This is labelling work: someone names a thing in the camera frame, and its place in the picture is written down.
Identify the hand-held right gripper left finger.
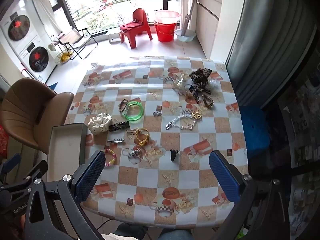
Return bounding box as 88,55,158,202
25,150,107,240

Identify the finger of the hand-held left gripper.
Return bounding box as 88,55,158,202
0,153,22,183
0,160,48,195

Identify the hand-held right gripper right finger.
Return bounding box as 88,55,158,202
209,150,308,240

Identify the pink yellow beaded bracelet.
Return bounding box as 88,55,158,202
104,149,117,167

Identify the grey rectangular box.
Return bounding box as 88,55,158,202
47,122,88,183

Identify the white polka dot scrunchie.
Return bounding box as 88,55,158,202
87,113,112,135

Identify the black hair claw clip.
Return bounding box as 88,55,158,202
109,121,130,132

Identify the yellow beaded hair tie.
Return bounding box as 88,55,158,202
134,128,150,146

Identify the green translucent bangle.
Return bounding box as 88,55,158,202
122,101,144,123

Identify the brown leather chair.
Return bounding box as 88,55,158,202
0,77,75,155

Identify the blue plastic stool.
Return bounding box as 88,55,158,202
240,106,270,155

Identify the person's jeans leg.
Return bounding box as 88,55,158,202
157,229,194,240

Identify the white sheer scrunchie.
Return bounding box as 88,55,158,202
206,79,220,92

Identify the leopard print scrunchie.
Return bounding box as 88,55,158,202
189,68,213,90

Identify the clear plastic hair accessory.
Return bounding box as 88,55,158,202
172,74,192,95

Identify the checkered patterned tablecloth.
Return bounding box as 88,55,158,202
64,56,248,228

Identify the yellow plastic item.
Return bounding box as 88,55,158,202
54,50,74,64

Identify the black folding chair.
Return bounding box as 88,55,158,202
51,26,98,60

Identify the white step stool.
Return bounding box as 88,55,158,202
108,30,123,44

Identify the pale blue basin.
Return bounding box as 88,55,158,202
174,29,197,42

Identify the white cabinet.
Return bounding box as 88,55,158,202
196,0,223,59

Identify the red plastic chair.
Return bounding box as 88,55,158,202
119,8,153,49

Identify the white sheer curtain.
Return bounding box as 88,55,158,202
24,0,63,34

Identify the red plastic bucket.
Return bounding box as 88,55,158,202
153,21,177,43

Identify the red cloth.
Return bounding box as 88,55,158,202
119,21,143,32

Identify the grey mop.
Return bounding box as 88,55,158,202
180,0,200,37

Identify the pink plastic basin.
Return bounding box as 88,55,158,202
154,10,181,25

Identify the clear beaded strap with clasp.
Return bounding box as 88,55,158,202
165,114,198,131

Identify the dark leopard braided hair tie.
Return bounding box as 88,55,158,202
199,94,214,109

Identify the brown braided hair tie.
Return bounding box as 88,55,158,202
118,99,130,112

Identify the black white striped hair tie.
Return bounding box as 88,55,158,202
186,85,200,98

